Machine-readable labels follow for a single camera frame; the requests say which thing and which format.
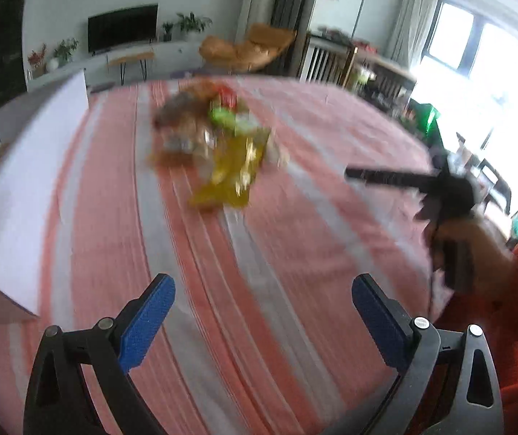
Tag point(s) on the person's right hand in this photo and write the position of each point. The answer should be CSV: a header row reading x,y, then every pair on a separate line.
x,y
490,249

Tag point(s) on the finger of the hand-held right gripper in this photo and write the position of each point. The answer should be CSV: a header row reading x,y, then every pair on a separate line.
x,y
386,176

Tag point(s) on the grey curtain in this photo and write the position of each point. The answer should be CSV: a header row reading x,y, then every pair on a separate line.
x,y
293,0

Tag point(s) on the orange striped bed sheet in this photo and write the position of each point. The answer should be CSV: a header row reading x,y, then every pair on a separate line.
x,y
286,235

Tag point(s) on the wooden slatted railing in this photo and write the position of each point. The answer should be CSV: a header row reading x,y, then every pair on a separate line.
x,y
322,61

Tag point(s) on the leafy plant in glass vase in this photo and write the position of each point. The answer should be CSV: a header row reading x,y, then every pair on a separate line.
x,y
65,50

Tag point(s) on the round white vase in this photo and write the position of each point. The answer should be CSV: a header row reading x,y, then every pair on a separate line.
x,y
52,64

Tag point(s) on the red flower bouquet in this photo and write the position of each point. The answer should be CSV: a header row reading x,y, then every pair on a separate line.
x,y
37,59

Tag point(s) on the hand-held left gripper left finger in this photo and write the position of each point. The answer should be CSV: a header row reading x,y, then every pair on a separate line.
x,y
146,326

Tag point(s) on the large green potted plant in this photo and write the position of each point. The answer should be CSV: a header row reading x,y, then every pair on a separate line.
x,y
193,25

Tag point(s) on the white low media cabinet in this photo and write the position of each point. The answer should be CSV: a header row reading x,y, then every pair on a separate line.
x,y
173,52

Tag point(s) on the pile of snack packets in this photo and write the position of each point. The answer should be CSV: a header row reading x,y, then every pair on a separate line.
x,y
225,115

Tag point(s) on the small green potted plant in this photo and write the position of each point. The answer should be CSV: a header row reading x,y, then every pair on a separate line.
x,y
167,31

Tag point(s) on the bright window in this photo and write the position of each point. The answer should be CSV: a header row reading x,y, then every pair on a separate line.
x,y
503,77

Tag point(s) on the white sheer curtain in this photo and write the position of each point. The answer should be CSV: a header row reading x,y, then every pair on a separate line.
x,y
410,18

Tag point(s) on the white cardboard box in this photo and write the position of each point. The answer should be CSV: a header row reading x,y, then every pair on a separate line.
x,y
23,190

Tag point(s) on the orange lounge chair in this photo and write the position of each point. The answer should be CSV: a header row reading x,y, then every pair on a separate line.
x,y
241,52

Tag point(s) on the yellow snack pouch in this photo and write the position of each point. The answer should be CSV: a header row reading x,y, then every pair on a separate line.
x,y
232,172

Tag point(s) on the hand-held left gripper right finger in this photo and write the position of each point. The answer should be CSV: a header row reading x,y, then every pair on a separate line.
x,y
376,319

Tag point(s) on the covered standing air conditioner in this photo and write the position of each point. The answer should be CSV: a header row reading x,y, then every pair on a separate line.
x,y
259,4

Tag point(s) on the wooden bench with hairpin legs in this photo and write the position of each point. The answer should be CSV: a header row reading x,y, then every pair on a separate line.
x,y
130,56

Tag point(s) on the black flat television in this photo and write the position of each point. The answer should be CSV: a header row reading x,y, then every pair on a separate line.
x,y
123,27

